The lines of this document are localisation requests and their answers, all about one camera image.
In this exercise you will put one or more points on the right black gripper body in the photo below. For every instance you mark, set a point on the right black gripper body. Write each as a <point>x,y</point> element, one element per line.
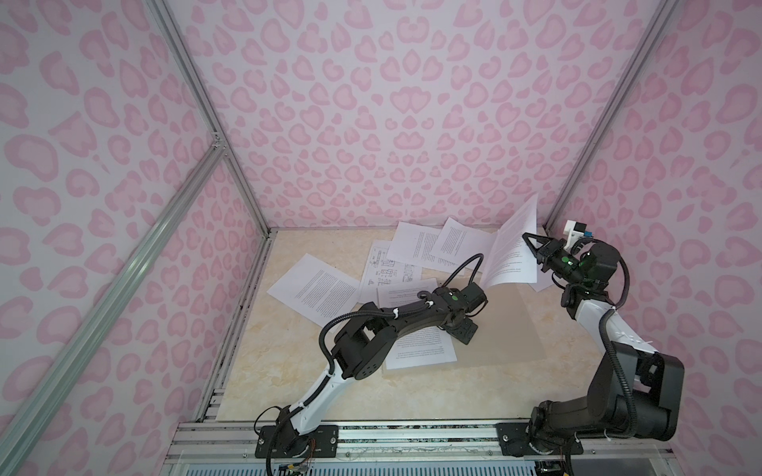
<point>569,269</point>

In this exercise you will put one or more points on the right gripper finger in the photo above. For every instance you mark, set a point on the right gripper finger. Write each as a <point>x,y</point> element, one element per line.
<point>542,244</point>
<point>545,257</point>

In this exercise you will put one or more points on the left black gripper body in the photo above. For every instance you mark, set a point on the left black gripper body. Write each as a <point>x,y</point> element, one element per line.
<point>462,331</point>

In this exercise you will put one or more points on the large text sheet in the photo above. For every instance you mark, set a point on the large text sheet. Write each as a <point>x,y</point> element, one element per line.
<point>426,347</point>

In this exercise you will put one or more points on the beige paper folder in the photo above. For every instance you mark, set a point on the beige paper folder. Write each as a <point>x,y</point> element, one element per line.
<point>505,335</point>

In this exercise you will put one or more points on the diagram sheet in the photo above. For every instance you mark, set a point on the diagram sheet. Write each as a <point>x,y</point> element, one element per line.
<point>380,271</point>

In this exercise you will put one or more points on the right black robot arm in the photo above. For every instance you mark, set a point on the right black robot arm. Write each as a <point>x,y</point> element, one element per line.
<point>636,391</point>

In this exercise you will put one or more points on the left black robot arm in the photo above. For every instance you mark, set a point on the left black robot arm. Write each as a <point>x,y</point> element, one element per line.
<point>356,346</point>

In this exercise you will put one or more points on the text sheet back overlapping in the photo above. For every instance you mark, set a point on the text sheet back overlapping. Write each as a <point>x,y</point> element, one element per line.
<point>456,243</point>

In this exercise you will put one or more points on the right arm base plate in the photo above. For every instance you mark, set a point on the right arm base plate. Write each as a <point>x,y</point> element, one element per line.
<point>517,440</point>

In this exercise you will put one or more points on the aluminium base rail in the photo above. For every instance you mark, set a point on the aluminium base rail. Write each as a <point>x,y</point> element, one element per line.
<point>409,447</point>

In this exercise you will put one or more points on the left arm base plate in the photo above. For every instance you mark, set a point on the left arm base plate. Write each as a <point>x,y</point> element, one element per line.
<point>287,443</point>

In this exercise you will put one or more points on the right corner aluminium post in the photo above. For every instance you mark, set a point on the right corner aluminium post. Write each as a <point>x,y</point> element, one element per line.
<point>667,11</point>

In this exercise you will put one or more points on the corner aluminium post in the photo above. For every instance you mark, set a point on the corner aluminium post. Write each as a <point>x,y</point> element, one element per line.
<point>179,50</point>
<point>667,11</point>

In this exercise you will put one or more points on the left corner aluminium post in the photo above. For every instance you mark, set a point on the left corner aluminium post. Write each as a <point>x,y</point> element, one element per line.
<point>179,50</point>

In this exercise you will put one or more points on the diagonal aluminium frame bar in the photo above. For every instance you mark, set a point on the diagonal aluminium frame bar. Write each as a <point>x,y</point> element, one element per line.
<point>38,411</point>

